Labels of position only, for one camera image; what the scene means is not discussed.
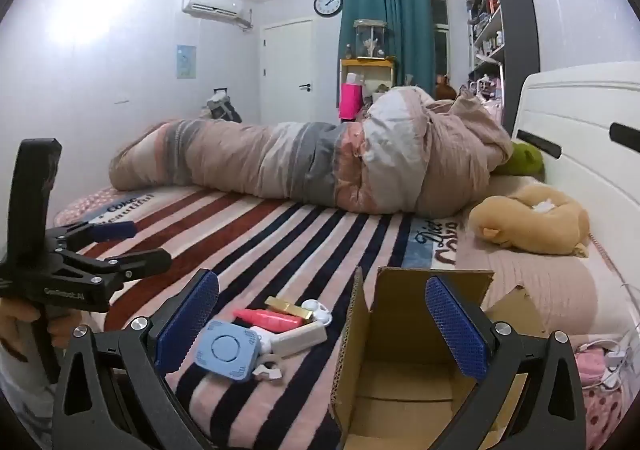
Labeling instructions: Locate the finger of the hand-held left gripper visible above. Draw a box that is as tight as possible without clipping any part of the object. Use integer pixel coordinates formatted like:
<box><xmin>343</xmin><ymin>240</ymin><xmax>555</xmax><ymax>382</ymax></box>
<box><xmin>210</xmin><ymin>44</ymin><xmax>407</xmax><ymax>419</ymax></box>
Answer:
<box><xmin>60</xmin><ymin>247</ymin><xmax>173</xmax><ymax>288</ymax></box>
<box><xmin>42</xmin><ymin>220</ymin><xmax>137</xmax><ymax>251</ymax></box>

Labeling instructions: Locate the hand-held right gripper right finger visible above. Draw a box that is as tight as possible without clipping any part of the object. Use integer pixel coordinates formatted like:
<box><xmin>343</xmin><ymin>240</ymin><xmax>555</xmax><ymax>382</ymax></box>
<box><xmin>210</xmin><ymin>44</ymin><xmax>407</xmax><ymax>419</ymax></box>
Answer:
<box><xmin>424</xmin><ymin>276</ymin><xmax>588</xmax><ymax>450</ymax></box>

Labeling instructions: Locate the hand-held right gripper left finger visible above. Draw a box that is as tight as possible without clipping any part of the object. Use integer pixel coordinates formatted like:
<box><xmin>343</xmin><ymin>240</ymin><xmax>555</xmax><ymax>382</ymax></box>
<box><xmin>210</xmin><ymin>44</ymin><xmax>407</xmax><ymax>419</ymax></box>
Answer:
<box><xmin>50</xmin><ymin>269</ymin><xmax>221</xmax><ymax>450</ymax></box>

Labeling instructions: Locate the blue square handheld fan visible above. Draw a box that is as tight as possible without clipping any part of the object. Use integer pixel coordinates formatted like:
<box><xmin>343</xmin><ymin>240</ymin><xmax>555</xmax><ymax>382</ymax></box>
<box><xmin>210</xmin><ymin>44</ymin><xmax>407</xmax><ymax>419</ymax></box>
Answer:
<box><xmin>194</xmin><ymin>320</ymin><xmax>263</xmax><ymax>383</ymax></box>

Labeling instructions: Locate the brown cardboard box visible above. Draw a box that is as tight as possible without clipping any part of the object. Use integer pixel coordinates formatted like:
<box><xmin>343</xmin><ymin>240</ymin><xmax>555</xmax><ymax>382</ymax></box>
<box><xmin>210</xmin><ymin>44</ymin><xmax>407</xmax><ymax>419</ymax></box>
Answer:
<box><xmin>330</xmin><ymin>266</ymin><xmax>551</xmax><ymax>450</ymax></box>

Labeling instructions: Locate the pink tube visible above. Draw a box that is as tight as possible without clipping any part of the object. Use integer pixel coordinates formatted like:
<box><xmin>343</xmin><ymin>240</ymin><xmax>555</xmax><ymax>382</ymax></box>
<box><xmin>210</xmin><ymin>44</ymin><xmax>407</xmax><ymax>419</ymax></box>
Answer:
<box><xmin>233</xmin><ymin>308</ymin><xmax>306</xmax><ymax>333</ymax></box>

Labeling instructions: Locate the small white plastic hook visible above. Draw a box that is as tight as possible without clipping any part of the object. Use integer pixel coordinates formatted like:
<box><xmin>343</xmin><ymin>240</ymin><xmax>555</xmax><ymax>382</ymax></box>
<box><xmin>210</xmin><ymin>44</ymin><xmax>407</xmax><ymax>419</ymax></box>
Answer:
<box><xmin>252</xmin><ymin>355</ymin><xmax>284</xmax><ymax>382</ymax></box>

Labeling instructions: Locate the gold lipstick case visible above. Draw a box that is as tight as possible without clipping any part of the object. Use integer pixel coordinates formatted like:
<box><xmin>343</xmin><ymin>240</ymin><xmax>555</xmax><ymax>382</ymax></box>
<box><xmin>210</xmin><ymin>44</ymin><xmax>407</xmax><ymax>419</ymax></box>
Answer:
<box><xmin>264</xmin><ymin>296</ymin><xmax>314</xmax><ymax>323</ymax></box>

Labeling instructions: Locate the white rectangular bottle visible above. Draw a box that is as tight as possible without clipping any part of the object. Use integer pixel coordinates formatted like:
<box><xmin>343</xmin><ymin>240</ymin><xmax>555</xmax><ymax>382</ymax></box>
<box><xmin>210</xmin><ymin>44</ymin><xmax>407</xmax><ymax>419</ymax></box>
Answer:
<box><xmin>249</xmin><ymin>322</ymin><xmax>329</xmax><ymax>359</ymax></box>

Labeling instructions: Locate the white round plastic clip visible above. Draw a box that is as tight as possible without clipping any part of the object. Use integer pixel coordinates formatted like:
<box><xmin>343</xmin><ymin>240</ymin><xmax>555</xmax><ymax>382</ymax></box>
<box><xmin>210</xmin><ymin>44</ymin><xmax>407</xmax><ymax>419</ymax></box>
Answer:
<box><xmin>300</xmin><ymin>299</ymin><xmax>334</xmax><ymax>327</ymax></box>

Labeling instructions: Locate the person's left hand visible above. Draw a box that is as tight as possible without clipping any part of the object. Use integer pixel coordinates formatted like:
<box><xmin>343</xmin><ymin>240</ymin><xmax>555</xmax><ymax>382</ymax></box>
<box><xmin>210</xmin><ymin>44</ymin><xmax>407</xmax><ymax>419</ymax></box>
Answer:
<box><xmin>0</xmin><ymin>301</ymin><xmax>69</xmax><ymax>356</ymax></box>

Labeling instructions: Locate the pink pillow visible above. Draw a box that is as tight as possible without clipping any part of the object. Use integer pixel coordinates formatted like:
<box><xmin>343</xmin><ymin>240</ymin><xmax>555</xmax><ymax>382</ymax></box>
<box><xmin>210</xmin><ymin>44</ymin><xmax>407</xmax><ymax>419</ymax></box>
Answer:
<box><xmin>455</xmin><ymin>249</ymin><xmax>599</xmax><ymax>337</ymax></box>

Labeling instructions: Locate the striped printed blanket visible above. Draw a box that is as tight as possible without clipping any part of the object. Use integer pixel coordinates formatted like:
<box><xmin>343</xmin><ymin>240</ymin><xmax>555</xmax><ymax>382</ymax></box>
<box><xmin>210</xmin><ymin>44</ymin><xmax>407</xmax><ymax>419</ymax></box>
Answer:
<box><xmin>52</xmin><ymin>182</ymin><xmax>471</xmax><ymax>450</ymax></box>

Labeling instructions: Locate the yellow plush toy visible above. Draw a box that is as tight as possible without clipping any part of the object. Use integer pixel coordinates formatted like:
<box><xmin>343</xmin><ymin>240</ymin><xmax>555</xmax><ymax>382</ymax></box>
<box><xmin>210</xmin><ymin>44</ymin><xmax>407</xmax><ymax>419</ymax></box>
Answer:
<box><xmin>469</xmin><ymin>184</ymin><xmax>592</xmax><ymax>257</ymax></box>

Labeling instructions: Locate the dark backpack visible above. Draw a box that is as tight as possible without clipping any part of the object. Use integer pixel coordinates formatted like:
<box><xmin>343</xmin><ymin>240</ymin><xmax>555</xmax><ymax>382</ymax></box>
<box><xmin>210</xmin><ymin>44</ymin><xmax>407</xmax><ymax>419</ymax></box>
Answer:
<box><xmin>206</xmin><ymin>88</ymin><xmax>244</xmax><ymax>125</ymax></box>

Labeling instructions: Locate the pink dotted cloth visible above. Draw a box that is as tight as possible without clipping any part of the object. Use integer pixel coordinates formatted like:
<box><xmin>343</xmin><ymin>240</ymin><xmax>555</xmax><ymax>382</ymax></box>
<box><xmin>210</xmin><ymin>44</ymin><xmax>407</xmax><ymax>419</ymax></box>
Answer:
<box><xmin>572</xmin><ymin>347</ymin><xmax>627</xmax><ymax>447</ymax></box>

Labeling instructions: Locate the pink grey rolled quilt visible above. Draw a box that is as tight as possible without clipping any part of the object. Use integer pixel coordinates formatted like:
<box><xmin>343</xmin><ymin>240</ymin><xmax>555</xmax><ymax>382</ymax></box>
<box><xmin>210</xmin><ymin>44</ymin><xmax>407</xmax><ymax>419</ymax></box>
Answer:
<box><xmin>109</xmin><ymin>86</ymin><xmax>514</xmax><ymax>219</ymax></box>

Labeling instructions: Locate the green plush toy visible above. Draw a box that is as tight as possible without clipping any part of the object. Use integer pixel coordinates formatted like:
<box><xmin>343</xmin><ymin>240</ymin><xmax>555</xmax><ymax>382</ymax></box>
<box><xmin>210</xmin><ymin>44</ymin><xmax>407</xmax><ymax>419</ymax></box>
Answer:
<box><xmin>492</xmin><ymin>141</ymin><xmax>546</xmax><ymax>177</ymax></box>

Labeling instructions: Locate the white door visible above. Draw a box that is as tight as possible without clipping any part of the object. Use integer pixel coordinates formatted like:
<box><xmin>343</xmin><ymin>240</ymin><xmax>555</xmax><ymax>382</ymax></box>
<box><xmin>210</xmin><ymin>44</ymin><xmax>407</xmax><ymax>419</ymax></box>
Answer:
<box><xmin>261</xmin><ymin>20</ymin><xmax>315</xmax><ymax>123</ymax></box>

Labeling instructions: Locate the white air conditioner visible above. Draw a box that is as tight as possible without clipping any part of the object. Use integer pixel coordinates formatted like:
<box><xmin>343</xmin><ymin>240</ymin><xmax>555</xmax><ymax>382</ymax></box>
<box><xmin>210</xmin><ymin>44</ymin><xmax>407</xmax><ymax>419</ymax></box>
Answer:
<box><xmin>181</xmin><ymin>0</ymin><xmax>245</xmax><ymax>22</ymax></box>

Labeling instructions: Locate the brown teddy bear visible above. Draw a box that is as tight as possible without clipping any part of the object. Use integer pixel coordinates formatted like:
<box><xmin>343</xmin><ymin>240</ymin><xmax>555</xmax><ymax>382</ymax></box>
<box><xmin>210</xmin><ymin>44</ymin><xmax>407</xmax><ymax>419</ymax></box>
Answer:
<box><xmin>434</xmin><ymin>74</ymin><xmax>459</xmax><ymax>101</ymax></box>

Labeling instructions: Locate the white bed headboard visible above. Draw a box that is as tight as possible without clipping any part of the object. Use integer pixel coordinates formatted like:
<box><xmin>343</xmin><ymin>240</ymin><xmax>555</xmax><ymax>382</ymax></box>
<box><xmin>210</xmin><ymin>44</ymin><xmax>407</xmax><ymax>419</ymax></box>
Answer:
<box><xmin>510</xmin><ymin>62</ymin><xmax>640</xmax><ymax>313</ymax></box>

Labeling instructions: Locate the bright pink bag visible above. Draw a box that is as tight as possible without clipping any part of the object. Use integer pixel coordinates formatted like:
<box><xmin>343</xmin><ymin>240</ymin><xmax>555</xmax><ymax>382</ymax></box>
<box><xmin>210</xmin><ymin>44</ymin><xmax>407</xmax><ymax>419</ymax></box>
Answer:
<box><xmin>339</xmin><ymin>82</ymin><xmax>364</xmax><ymax>122</ymax></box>

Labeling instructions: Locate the yellow cabinet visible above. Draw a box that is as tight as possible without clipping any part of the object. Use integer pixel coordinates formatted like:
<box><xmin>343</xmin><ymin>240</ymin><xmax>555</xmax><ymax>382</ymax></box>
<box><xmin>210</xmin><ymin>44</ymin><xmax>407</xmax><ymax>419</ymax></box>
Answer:
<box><xmin>340</xmin><ymin>57</ymin><xmax>397</xmax><ymax>101</ymax></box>

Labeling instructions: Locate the glass display case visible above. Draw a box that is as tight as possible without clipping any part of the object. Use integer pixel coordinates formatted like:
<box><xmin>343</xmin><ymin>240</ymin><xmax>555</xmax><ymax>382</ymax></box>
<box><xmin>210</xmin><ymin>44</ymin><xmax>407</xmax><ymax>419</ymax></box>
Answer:
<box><xmin>353</xmin><ymin>20</ymin><xmax>387</xmax><ymax>61</ymax></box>

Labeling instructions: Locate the teal curtain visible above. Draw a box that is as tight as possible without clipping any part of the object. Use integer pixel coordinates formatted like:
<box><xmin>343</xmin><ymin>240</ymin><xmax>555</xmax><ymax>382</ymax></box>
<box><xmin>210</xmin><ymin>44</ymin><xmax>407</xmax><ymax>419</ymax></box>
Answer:
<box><xmin>338</xmin><ymin>0</ymin><xmax>437</xmax><ymax>96</ymax></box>

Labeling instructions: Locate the dark tall shelf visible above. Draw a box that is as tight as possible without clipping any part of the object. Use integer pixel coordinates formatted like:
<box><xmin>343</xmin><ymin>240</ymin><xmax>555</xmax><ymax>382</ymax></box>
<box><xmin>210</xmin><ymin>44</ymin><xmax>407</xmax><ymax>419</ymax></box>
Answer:
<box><xmin>464</xmin><ymin>0</ymin><xmax>541</xmax><ymax>137</ymax></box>

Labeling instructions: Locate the white charger cable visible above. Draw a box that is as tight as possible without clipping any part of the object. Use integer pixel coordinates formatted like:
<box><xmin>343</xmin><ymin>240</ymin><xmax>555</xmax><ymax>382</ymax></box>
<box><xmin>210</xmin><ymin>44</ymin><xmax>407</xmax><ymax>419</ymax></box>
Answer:
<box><xmin>575</xmin><ymin>337</ymin><xmax>632</xmax><ymax>389</ymax></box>

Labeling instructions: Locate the light blue wall poster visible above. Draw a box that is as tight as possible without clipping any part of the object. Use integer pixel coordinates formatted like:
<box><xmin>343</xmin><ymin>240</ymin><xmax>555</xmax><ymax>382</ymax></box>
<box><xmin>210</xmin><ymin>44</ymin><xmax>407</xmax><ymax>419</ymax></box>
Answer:
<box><xmin>176</xmin><ymin>44</ymin><xmax>197</xmax><ymax>80</ymax></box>

